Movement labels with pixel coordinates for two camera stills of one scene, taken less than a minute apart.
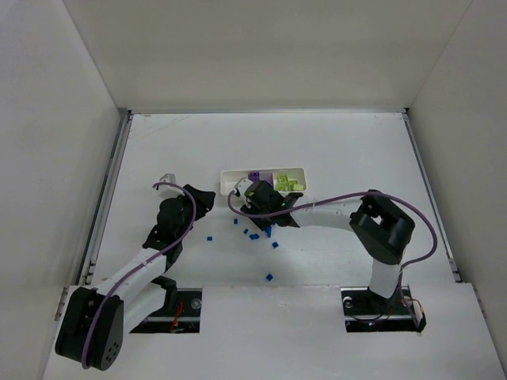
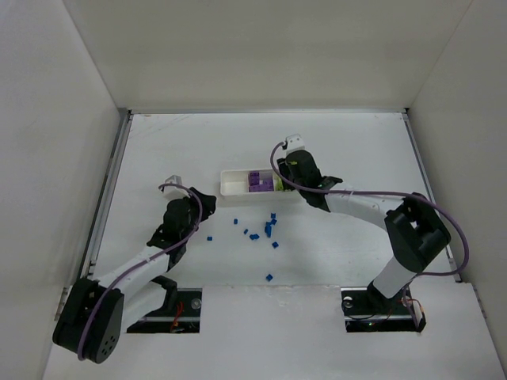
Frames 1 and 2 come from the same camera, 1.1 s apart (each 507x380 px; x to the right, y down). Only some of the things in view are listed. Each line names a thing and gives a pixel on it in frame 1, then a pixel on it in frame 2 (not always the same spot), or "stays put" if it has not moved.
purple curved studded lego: x=253 y=175 stays put
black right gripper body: x=267 y=214 to x=288 y=167
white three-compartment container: x=229 y=178 stays put
